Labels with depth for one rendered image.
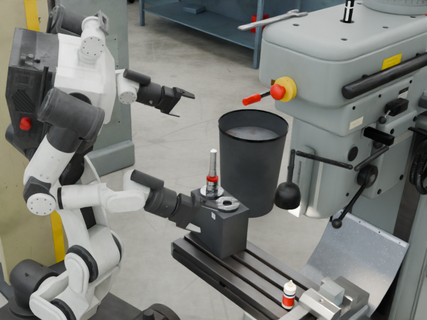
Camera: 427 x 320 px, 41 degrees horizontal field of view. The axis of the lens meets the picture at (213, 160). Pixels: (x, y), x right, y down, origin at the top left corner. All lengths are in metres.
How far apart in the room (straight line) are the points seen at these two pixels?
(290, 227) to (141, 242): 1.01
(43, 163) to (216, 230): 0.79
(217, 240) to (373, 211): 0.58
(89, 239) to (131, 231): 1.90
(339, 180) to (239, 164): 2.16
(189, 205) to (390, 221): 0.78
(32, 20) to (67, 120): 1.47
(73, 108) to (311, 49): 0.61
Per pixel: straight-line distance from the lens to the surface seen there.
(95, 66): 1.71
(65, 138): 1.56
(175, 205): 1.72
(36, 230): 3.42
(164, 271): 3.55
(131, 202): 1.67
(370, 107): 1.57
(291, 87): 1.41
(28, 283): 2.44
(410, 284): 2.29
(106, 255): 2.03
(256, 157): 3.72
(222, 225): 2.10
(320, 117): 1.53
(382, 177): 1.81
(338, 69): 1.38
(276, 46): 1.45
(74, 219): 1.97
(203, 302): 3.35
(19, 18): 2.92
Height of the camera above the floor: 2.30
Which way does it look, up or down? 29 degrees down
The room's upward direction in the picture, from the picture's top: 2 degrees clockwise
